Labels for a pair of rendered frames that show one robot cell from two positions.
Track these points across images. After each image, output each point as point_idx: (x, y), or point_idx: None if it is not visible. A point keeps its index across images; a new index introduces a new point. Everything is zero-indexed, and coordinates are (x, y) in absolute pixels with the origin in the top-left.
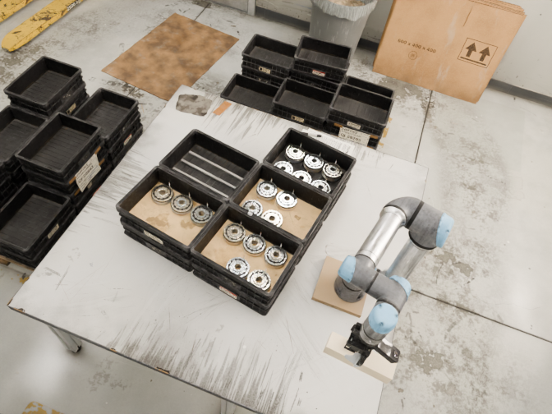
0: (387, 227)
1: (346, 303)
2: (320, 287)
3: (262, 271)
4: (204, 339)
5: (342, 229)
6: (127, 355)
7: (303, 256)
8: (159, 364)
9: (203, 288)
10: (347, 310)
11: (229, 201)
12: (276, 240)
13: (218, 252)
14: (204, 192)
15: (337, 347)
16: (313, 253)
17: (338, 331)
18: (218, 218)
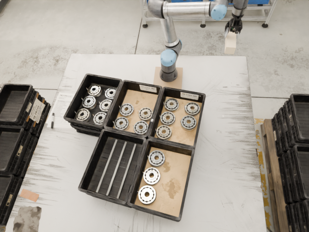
0: (180, 3)
1: (178, 74)
2: (174, 87)
3: (185, 107)
4: (229, 137)
5: None
6: (260, 176)
7: None
8: (254, 155)
9: (198, 149)
10: (182, 73)
11: (145, 136)
12: (161, 106)
13: (180, 138)
14: (143, 155)
15: (233, 43)
16: None
17: (194, 76)
18: (162, 139)
